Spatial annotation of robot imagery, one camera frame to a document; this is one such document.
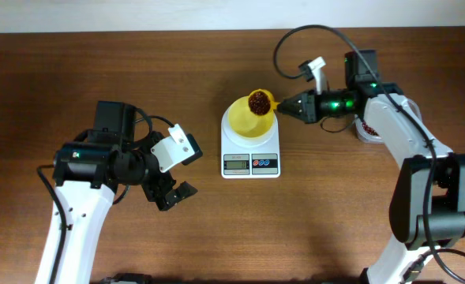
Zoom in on yellow plastic measuring scoop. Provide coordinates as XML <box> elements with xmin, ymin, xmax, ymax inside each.
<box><xmin>247</xmin><ymin>89</ymin><xmax>279</xmax><ymax>116</ymax></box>

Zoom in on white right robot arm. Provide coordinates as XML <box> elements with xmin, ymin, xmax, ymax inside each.
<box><xmin>277</xmin><ymin>50</ymin><xmax>465</xmax><ymax>283</ymax></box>

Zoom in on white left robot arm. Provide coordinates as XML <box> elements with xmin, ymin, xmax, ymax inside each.
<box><xmin>36</xmin><ymin>101</ymin><xmax>203</xmax><ymax>283</ymax></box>

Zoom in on yellow plastic bowl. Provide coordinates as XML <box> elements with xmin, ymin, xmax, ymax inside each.
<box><xmin>227</xmin><ymin>96</ymin><xmax>274</xmax><ymax>138</ymax></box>

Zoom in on white digital kitchen scale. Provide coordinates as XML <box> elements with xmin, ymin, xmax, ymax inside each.
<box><xmin>220</xmin><ymin>106</ymin><xmax>281</xmax><ymax>179</ymax></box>

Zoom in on clear plastic bean container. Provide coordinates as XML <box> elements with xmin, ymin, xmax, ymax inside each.
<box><xmin>354</xmin><ymin>99</ymin><xmax>422</xmax><ymax>144</ymax></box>

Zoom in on red beans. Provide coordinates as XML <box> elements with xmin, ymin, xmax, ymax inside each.
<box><xmin>362</xmin><ymin>121</ymin><xmax>378</xmax><ymax>136</ymax></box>

